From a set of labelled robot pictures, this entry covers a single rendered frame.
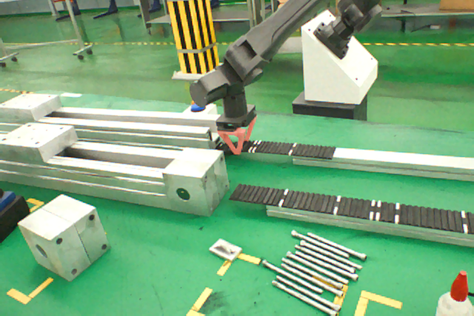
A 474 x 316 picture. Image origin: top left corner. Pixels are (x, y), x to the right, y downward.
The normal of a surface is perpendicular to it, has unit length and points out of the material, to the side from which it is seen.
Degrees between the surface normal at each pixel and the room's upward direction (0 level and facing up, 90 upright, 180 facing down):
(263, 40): 67
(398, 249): 0
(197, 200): 90
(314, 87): 90
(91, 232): 90
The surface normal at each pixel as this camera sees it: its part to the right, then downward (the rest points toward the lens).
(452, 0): -0.60, 0.43
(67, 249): 0.84, 0.15
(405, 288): -0.12, -0.88
